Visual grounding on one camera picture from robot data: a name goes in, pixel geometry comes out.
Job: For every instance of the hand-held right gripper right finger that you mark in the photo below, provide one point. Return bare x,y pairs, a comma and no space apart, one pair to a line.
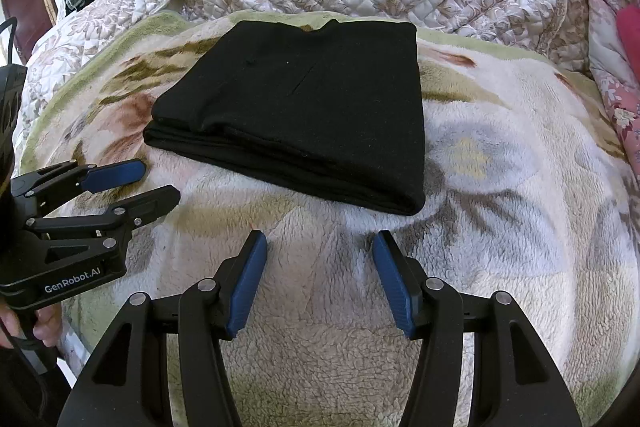
395,287

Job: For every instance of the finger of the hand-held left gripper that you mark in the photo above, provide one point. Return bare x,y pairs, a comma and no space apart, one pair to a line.
115,174
150,202

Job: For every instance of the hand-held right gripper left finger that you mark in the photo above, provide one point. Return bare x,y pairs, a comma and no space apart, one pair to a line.
247,287

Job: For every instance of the black pants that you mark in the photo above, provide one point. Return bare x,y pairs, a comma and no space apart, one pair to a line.
300,107

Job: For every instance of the person's left hand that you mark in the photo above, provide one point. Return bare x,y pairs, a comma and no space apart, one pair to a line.
47,327

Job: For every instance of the floral fleece blanket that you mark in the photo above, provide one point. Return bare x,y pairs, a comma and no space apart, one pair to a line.
500,207

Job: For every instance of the pink floral quilt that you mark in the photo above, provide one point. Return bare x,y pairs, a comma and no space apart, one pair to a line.
607,77

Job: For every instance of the plain pink cloth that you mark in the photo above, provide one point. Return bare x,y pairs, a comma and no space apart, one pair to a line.
631,37

